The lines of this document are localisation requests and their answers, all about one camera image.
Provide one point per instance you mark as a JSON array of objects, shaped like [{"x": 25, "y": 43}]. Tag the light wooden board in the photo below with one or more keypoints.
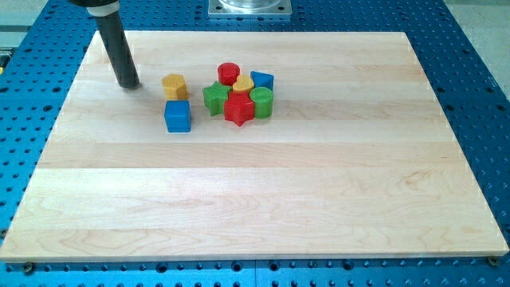
[{"x": 357, "y": 159}]

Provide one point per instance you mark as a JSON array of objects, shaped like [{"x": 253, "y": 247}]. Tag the red star block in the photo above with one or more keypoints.
[{"x": 239, "y": 108}]

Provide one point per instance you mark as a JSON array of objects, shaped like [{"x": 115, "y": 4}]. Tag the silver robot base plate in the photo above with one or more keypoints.
[{"x": 249, "y": 7}]

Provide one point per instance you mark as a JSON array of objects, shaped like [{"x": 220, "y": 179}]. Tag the blue cube block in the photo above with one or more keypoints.
[{"x": 177, "y": 116}]

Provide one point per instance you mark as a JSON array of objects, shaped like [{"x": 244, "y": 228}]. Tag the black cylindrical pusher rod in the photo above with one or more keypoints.
[{"x": 106, "y": 15}]

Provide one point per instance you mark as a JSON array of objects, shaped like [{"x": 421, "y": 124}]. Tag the yellow pentagon block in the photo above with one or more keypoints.
[{"x": 174, "y": 87}]

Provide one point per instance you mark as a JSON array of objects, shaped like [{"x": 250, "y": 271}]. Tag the yellow heart block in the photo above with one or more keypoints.
[{"x": 243, "y": 83}]

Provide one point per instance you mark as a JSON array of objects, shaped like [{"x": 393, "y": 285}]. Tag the green star block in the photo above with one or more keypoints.
[{"x": 215, "y": 96}]

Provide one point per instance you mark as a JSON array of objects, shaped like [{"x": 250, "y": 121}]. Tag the red cylinder block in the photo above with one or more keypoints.
[{"x": 228, "y": 73}]

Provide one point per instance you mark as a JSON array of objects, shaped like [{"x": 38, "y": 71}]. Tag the blue triangular block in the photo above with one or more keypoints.
[{"x": 261, "y": 79}]

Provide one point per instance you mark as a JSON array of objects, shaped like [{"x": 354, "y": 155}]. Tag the green cylinder block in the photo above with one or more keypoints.
[{"x": 262, "y": 98}]

